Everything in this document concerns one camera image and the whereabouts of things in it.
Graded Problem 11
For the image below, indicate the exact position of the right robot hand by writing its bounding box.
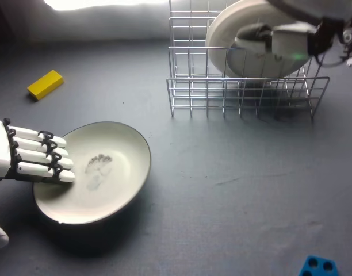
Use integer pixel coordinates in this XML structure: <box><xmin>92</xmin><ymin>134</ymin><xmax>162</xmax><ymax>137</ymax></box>
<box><xmin>235</xmin><ymin>0</ymin><xmax>352</xmax><ymax>61</ymax></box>

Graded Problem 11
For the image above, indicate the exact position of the grey table cloth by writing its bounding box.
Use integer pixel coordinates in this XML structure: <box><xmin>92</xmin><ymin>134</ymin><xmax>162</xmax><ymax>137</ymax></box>
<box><xmin>0</xmin><ymin>31</ymin><xmax>352</xmax><ymax>276</ymax></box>

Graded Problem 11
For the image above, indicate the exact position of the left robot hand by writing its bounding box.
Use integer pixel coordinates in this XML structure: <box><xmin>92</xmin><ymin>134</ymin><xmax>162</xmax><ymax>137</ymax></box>
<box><xmin>0</xmin><ymin>116</ymin><xmax>76</xmax><ymax>250</ymax></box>

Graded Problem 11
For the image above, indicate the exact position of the silver wire dish rack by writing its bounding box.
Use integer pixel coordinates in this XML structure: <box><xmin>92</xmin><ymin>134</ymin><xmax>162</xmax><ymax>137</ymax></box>
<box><xmin>166</xmin><ymin>0</ymin><xmax>331</xmax><ymax>119</ymax></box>

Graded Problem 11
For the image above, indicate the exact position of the blue pentagon block with holes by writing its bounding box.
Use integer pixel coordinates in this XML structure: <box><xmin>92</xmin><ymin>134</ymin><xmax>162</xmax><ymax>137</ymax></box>
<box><xmin>299</xmin><ymin>255</ymin><xmax>340</xmax><ymax>276</ymax></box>

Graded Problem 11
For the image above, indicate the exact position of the white backdrop sheet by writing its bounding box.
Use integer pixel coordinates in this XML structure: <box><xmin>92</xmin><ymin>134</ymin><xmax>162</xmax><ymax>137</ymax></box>
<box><xmin>0</xmin><ymin>0</ymin><xmax>352</xmax><ymax>44</ymax></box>

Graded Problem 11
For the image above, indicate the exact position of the white bowl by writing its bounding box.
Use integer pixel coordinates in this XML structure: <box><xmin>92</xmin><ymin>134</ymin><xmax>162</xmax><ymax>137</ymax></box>
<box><xmin>32</xmin><ymin>121</ymin><xmax>152</xmax><ymax>227</ymax></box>

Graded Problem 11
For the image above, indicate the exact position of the yellow rectangular block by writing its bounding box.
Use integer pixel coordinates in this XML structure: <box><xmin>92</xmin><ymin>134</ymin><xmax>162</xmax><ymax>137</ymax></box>
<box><xmin>26</xmin><ymin>70</ymin><xmax>65</xmax><ymax>101</ymax></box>

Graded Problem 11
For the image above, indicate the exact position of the plain cream white plate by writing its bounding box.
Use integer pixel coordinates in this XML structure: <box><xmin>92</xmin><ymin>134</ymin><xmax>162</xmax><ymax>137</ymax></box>
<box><xmin>205</xmin><ymin>0</ymin><xmax>313</xmax><ymax>80</ymax></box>

